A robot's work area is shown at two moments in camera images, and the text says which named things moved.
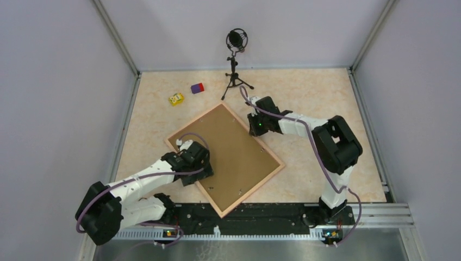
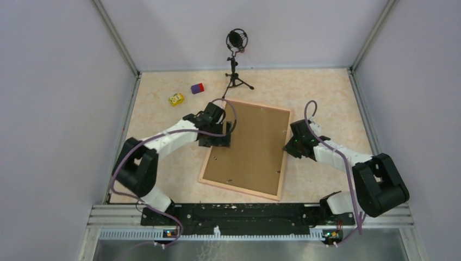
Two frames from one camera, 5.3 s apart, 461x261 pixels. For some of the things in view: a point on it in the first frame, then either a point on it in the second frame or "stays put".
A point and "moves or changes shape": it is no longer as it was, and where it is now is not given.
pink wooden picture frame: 253,190 moves or changes shape
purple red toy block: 197,88 stays put
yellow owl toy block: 177,98 stays put
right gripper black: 255,131 -> 288,148
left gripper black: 191,179 -> 220,141
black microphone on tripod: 236,40 stays put
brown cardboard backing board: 239,162 moves or changes shape
